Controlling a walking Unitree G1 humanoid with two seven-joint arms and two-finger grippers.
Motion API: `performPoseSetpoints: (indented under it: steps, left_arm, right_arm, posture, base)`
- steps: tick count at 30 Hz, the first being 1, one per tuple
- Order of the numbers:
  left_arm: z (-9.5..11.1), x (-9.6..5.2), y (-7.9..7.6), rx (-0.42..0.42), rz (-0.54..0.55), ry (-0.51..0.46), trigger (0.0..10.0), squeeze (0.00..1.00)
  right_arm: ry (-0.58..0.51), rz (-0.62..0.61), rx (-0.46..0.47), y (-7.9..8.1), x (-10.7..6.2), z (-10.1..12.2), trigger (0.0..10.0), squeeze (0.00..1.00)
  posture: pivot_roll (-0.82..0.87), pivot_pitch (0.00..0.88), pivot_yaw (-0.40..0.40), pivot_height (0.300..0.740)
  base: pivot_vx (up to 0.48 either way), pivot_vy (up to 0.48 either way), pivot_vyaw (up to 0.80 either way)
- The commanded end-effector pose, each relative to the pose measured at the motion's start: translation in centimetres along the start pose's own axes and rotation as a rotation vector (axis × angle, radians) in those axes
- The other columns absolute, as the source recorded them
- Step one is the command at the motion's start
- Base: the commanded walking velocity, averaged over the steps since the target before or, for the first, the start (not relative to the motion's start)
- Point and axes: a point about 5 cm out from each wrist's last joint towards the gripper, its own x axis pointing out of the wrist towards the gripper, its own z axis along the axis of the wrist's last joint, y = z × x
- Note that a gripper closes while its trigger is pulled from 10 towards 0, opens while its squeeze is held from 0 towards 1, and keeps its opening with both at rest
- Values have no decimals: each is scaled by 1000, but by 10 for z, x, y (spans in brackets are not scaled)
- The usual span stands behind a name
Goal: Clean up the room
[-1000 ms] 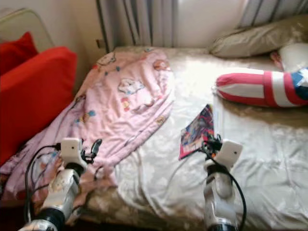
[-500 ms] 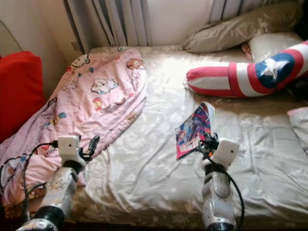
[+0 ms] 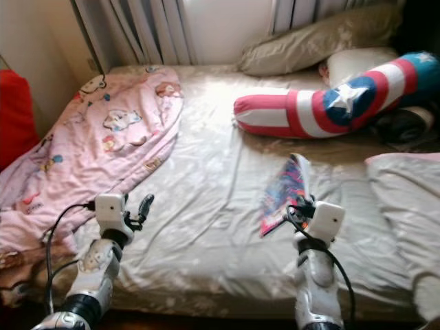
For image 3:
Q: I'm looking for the colourful picture book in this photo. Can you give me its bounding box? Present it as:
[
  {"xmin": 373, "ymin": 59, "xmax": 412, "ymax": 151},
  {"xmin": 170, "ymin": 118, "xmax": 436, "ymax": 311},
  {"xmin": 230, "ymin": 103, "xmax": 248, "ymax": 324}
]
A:
[{"xmin": 259, "ymin": 153, "xmax": 314, "ymax": 237}]

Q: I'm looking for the pink cartoon print blanket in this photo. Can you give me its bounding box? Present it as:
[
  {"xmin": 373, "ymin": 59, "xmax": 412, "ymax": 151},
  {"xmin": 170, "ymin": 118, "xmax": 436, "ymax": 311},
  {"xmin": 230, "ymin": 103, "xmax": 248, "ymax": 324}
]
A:
[{"xmin": 0, "ymin": 65, "xmax": 186, "ymax": 274}]

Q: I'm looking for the beige floral bed sheet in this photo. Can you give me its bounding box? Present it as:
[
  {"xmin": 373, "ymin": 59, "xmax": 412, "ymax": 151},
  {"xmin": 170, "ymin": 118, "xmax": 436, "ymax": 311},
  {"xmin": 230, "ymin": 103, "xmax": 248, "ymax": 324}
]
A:
[{"xmin": 14, "ymin": 64, "xmax": 440, "ymax": 325}]

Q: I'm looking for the star shield bolster pillow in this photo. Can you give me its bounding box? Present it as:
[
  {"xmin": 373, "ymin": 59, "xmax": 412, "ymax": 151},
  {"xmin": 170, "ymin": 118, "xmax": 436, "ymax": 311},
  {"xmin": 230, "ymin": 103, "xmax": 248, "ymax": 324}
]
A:
[{"xmin": 234, "ymin": 52, "xmax": 440, "ymax": 139}]

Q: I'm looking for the floral pillow with pink edge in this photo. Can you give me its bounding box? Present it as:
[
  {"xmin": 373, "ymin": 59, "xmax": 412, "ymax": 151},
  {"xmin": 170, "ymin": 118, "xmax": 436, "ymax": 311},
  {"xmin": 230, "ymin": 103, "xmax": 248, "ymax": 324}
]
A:
[{"xmin": 366, "ymin": 152, "xmax": 440, "ymax": 321}]

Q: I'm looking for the red cushion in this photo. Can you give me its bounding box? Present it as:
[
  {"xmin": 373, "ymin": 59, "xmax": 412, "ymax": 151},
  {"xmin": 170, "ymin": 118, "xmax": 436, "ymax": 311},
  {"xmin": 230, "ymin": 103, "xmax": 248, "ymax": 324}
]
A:
[{"xmin": 0, "ymin": 69, "xmax": 39, "ymax": 173}]

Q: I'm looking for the white pillow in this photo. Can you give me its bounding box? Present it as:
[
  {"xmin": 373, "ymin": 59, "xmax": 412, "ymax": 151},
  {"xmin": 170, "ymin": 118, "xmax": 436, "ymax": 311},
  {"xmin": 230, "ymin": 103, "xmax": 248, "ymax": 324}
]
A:
[{"xmin": 320, "ymin": 47, "xmax": 400, "ymax": 89}]

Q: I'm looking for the grey striped curtain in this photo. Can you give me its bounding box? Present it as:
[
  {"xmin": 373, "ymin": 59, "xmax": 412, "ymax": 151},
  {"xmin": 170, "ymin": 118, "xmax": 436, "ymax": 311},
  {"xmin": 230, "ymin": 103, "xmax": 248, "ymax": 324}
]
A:
[
  {"xmin": 272, "ymin": 0, "xmax": 404, "ymax": 36},
  {"xmin": 72, "ymin": 0, "xmax": 194, "ymax": 70}
]

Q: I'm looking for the tan pillow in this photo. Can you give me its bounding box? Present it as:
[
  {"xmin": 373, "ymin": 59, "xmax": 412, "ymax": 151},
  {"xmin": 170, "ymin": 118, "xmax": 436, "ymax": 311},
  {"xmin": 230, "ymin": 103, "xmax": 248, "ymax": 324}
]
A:
[{"xmin": 237, "ymin": 3, "xmax": 404, "ymax": 77}]

